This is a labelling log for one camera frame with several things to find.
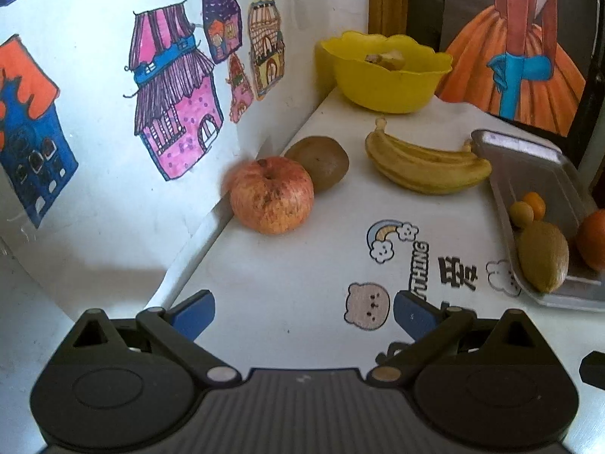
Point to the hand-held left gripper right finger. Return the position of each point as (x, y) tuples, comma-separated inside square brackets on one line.
[(415, 314)]

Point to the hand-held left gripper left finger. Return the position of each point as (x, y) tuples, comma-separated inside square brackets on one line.
[(191, 314)]

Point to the large oval kiwi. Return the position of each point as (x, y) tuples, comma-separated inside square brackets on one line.
[(543, 257)]

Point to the red apple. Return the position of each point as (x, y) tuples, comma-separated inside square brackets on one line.
[(593, 241)]

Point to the yellow banana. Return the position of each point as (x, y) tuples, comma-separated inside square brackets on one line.
[(425, 175), (425, 151)]

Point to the pale streaked apple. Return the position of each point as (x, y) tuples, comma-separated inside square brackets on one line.
[(272, 196)]

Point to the small round kiwi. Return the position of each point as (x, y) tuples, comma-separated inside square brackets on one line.
[(520, 214)]

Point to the small orange kumquat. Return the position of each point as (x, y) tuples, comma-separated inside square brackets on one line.
[(538, 203)]

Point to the medium brown kiwi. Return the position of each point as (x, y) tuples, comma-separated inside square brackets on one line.
[(324, 161)]

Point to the metal tray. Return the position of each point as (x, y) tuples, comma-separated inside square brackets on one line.
[(529, 170)]

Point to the white printed tablecloth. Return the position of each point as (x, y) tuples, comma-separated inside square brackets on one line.
[(293, 265)]

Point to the colourful houses drawing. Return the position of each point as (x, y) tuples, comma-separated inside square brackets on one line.
[(94, 151)]

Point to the yellow plastic bowl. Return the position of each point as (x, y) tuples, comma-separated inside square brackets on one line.
[(383, 87)]

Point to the brown ginger root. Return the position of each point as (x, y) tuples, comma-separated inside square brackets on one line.
[(385, 60)]

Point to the orange dress painting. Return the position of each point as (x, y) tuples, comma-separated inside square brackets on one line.
[(543, 56)]

